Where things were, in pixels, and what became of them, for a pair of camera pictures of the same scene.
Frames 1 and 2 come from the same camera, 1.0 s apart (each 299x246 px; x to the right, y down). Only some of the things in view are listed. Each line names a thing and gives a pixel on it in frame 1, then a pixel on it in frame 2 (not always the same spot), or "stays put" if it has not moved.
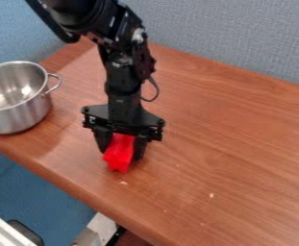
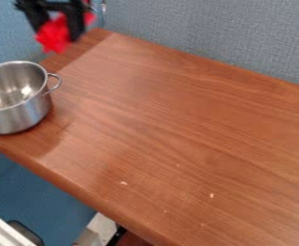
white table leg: [98, 233] stays put
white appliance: [6, 234] stays put
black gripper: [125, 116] to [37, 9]
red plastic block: [120, 152] to [51, 34]
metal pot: [17, 104] stays put
